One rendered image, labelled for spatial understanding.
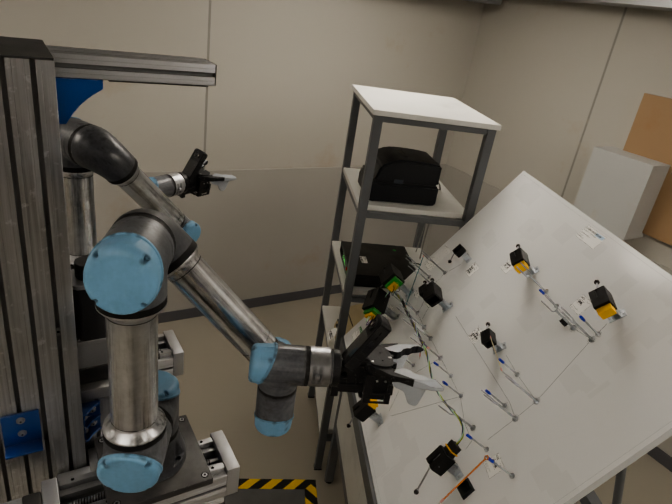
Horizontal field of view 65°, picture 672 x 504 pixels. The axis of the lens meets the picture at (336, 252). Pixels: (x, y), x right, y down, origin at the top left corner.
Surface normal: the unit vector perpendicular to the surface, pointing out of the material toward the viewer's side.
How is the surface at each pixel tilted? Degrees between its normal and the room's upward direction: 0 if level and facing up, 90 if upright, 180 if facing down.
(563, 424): 54
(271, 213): 90
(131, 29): 90
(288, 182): 90
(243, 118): 90
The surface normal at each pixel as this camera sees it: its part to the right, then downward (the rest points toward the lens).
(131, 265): 0.09, 0.34
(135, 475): 0.06, 0.55
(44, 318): 0.50, 0.44
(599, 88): -0.86, 0.11
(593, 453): -0.72, -0.59
